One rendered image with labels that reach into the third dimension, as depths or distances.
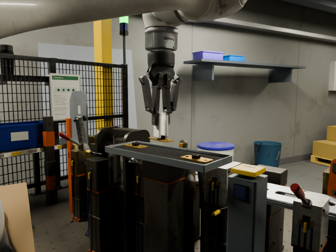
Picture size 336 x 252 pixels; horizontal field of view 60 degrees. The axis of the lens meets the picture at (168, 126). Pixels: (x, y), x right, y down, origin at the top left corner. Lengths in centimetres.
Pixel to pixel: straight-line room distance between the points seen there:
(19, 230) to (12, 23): 77
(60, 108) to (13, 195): 97
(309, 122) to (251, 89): 175
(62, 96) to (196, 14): 149
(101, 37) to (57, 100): 61
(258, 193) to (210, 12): 41
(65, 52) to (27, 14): 281
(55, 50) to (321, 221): 297
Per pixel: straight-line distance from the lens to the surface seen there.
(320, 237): 84
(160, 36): 79
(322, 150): 612
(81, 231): 147
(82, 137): 148
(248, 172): 68
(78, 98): 179
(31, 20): 57
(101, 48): 232
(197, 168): 69
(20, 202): 119
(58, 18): 59
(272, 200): 98
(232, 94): 470
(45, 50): 332
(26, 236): 114
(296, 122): 598
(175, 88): 83
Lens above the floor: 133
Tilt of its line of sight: 7 degrees down
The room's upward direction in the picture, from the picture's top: straight up
